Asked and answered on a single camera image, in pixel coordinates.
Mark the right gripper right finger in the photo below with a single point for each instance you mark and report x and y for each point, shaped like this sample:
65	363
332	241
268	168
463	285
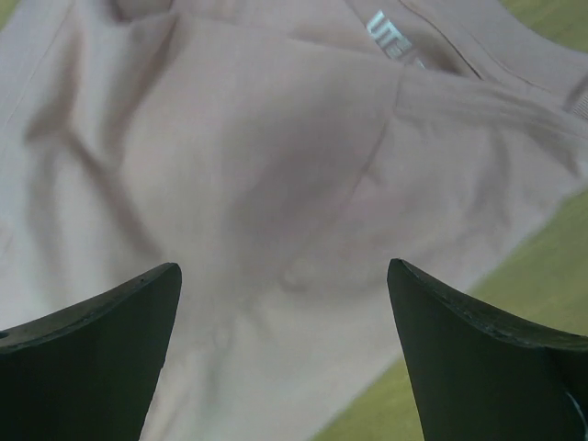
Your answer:
480	373

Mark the pink t-shirt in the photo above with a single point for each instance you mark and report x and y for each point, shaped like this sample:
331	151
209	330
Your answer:
282	153

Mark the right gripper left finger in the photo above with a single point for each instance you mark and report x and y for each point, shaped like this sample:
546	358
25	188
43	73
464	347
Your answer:
89	371

